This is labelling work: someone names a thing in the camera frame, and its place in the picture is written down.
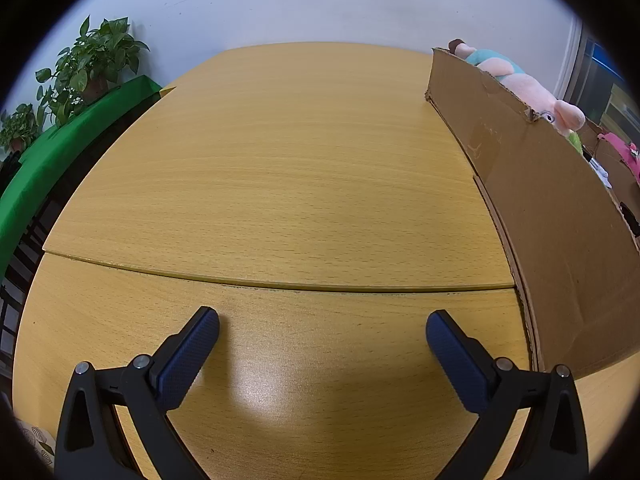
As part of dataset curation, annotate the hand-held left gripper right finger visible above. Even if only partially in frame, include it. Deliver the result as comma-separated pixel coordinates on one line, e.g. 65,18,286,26
425,310,591,480

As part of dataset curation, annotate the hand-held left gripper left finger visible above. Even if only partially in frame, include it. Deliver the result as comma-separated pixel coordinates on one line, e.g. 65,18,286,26
55,306,221,480

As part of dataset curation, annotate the cardboard box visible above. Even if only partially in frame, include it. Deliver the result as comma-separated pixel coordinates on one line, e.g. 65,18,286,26
425,47,640,381

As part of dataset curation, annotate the wooden desktop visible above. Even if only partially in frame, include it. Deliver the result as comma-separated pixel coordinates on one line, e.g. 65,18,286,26
12,41,623,480

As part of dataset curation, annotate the leaf patterned cloth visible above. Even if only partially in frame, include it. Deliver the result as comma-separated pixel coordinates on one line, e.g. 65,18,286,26
15,417,56,471

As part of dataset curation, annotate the black metal rack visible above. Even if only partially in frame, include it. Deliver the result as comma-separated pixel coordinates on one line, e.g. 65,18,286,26
0,195,66,371

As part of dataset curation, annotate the green cloth covered shelf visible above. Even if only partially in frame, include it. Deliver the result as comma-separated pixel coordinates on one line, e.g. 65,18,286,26
0,75,163,281

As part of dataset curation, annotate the pink plush toy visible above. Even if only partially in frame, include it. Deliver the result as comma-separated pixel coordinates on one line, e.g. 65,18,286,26
611,132,640,183

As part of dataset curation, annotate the pink and teal pig plush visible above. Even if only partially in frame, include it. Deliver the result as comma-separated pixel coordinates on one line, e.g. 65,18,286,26
448,38,587,137

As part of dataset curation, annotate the small potted green plant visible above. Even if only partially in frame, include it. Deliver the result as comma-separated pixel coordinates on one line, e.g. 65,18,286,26
0,104,41,153

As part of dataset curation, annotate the large potted green plant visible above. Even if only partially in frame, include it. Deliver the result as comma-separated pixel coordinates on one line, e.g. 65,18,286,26
35,15,150,126

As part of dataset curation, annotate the glass partition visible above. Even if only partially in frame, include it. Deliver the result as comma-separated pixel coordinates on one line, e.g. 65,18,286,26
560,22,640,133

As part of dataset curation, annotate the blue banner strip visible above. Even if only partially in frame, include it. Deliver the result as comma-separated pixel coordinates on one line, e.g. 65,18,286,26
590,40,626,81

